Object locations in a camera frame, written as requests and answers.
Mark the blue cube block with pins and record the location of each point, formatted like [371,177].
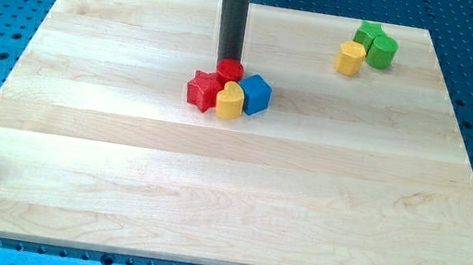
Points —
[257,94]

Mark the light wooden board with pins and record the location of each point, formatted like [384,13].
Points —
[100,149]

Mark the red star block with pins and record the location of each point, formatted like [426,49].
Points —
[202,90]

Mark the yellow heart block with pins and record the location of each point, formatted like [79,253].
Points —
[230,101]

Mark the green cylinder block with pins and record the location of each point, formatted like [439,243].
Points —
[382,52]

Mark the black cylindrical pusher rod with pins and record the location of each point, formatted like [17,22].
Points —
[232,28]

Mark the green star block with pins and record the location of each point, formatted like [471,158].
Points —
[367,33]

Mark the red cylinder block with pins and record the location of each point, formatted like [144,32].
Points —
[229,70]

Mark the yellow hexagon block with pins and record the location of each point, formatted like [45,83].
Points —
[350,58]

